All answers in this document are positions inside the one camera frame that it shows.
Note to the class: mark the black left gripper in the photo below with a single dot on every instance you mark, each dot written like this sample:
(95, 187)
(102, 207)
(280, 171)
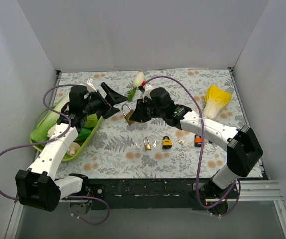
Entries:
(105, 103)

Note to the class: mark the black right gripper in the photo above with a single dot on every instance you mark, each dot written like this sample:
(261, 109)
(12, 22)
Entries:
(143, 111)

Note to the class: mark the large brass padlock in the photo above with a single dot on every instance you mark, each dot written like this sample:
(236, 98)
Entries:
(128, 114)

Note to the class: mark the small brass padlock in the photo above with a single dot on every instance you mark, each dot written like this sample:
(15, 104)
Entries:
(147, 145)

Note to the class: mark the yellow padlock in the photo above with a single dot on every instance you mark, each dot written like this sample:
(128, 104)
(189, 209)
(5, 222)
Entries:
(166, 143)

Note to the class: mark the silver keys of yellow padlock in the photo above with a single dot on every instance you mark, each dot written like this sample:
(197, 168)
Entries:
(181, 142)

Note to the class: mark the orange padlock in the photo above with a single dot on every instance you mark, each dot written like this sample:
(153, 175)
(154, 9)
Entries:
(197, 141)

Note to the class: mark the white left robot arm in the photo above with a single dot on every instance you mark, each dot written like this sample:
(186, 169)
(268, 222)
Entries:
(37, 186)

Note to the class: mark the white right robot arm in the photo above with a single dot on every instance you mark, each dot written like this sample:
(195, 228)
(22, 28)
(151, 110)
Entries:
(241, 145)

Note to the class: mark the round green cabbage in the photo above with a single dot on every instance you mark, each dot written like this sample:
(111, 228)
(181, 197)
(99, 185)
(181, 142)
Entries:
(91, 121)

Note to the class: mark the green bok choy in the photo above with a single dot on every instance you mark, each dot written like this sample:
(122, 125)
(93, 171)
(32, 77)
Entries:
(83, 135)

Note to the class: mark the floral table mat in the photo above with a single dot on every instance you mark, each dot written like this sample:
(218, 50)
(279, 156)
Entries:
(112, 153)

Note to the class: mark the white radish with leaves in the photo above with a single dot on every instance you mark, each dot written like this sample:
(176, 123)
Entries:
(138, 80)

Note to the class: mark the green plastic basket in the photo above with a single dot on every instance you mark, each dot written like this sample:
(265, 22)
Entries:
(84, 144)

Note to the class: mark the toy mushroom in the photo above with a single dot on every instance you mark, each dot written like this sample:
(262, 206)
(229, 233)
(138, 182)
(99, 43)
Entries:
(73, 149)

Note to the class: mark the green napa cabbage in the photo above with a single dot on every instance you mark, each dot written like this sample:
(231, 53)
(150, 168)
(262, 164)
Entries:
(40, 134)

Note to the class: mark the yellow napa cabbage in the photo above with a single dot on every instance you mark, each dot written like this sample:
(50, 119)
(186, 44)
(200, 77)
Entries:
(216, 99)

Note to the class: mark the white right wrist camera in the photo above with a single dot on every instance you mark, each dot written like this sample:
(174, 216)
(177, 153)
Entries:
(146, 89)

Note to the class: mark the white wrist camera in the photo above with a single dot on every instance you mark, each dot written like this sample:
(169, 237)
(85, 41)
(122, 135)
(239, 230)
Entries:
(91, 84)
(146, 89)

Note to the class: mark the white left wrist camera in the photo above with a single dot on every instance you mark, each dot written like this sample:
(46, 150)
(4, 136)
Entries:
(91, 84)

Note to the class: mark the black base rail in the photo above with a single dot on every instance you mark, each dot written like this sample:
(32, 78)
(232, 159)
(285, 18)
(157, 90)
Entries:
(152, 193)

